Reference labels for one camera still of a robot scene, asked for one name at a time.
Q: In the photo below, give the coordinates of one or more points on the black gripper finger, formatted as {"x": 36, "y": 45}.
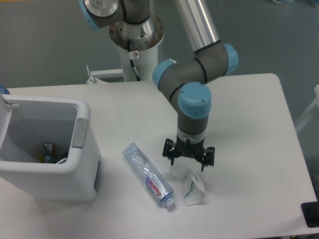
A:
{"x": 171, "y": 150}
{"x": 206, "y": 157}

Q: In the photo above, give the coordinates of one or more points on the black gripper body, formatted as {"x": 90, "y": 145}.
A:
{"x": 189, "y": 149}

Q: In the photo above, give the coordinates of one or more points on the clear plastic water bottle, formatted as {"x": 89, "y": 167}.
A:
{"x": 157, "y": 185}

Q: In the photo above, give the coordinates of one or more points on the clear plastic wrapper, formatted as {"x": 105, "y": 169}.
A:
{"x": 193, "y": 184}

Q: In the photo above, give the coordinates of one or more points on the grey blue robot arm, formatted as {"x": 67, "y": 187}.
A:
{"x": 183, "y": 85}

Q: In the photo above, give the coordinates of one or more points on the trash inside can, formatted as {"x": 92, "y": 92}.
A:
{"x": 50, "y": 155}

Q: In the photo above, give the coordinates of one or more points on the white trash can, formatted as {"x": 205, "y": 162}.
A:
{"x": 26, "y": 123}

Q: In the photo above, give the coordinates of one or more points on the black device at table corner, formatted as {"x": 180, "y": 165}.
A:
{"x": 311, "y": 214}

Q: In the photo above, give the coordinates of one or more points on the blue object at left edge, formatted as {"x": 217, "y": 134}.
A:
{"x": 4, "y": 90}

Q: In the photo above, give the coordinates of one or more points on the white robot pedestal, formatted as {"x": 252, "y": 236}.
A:
{"x": 138, "y": 49}

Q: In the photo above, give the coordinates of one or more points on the white frame at right edge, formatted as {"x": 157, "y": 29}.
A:
{"x": 309, "y": 112}

